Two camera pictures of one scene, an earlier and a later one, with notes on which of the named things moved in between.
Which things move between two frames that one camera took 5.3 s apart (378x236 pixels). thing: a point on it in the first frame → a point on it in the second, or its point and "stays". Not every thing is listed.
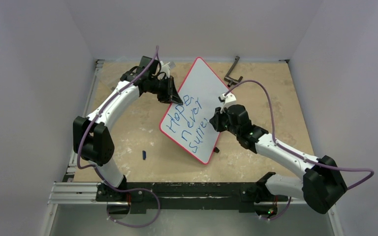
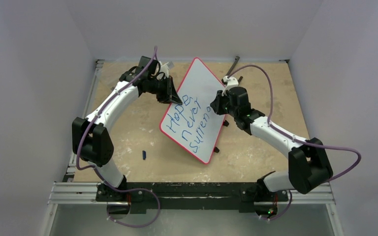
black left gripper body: [160, 87] stays
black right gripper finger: [218, 125] → [218, 108]
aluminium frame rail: [78, 193] stays
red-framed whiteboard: [188, 124] stays
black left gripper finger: [173, 96] stays
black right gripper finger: [217, 116] → [217, 101]
